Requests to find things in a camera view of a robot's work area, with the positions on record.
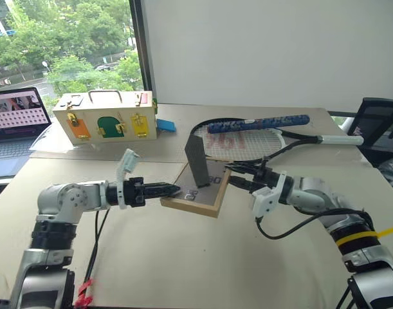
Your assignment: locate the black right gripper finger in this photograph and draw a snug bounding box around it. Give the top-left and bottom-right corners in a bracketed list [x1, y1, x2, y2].
[228, 176, 259, 194]
[224, 162, 256, 176]

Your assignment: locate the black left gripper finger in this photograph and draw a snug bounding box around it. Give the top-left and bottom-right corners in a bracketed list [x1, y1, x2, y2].
[144, 182, 181, 192]
[144, 190, 182, 200]

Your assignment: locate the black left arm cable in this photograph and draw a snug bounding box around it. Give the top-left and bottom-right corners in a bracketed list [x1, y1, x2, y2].
[82, 207, 112, 292]

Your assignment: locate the black window frame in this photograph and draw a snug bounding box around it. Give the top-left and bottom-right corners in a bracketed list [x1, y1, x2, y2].
[129, 0, 156, 99]

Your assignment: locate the wooden picture frame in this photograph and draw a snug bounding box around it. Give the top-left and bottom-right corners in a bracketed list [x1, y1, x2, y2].
[160, 134, 232, 220]

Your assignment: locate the yellow cable tie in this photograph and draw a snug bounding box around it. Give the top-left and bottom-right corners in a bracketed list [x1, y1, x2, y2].
[335, 224, 393, 247]

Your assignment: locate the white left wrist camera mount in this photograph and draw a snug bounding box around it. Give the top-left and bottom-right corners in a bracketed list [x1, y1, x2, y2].
[114, 148, 141, 211]

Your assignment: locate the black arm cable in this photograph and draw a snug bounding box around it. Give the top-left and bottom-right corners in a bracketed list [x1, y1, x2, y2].
[255, 205, 372, 241]
[82, 207, 112, 292]

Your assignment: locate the blue patterned tube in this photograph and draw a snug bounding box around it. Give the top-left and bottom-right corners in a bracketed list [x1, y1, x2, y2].
[206, 113, 311, 135]

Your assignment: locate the grey laptop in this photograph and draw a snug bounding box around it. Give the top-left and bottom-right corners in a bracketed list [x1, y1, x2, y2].
[0, 86, 53, 179]

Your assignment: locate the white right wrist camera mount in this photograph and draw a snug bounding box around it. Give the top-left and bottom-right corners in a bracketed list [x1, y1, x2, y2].
[250, 173, 288, 220]

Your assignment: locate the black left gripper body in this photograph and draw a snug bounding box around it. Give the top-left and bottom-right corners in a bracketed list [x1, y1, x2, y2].
[122, 176, 147, 209]

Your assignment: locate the small blue block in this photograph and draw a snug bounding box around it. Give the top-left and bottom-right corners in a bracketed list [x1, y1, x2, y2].
[156, 118, 178, 133]

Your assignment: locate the wooden lock box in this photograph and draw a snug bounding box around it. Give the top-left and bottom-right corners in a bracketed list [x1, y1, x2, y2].
[51, 89, 159, 143]

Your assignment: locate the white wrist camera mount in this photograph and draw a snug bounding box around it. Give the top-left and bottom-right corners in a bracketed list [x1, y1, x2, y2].
[114, 148, 141, 211]
[250, 173, 288, 220]

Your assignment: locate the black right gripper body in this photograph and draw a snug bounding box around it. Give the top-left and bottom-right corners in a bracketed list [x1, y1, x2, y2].
[251, 168, 281, 191]

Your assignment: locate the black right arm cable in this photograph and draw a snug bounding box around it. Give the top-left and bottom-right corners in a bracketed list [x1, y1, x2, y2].
[255, 205, 372, 241]

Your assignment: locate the black office chair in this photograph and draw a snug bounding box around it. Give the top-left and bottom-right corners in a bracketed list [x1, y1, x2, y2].
[343, 97, 393, 168]

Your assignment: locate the red tape strip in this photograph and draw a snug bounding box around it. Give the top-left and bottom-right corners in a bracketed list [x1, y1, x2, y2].
[74, 277, 96, 307]

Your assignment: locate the black white badminton racket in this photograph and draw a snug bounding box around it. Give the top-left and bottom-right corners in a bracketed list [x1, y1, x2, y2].
[190, 117, 365, 162]

